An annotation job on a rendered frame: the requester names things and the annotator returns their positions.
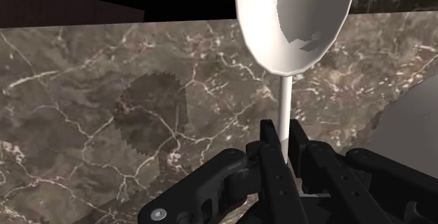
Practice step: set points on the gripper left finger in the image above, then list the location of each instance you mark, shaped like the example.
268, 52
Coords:
273, 182

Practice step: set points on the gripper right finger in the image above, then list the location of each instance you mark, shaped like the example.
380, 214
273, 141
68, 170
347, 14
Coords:
335, 175

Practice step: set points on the white spoon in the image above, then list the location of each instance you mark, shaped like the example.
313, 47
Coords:
273, 21

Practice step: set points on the grey plate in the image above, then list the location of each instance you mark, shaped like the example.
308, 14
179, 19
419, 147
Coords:
410, 127

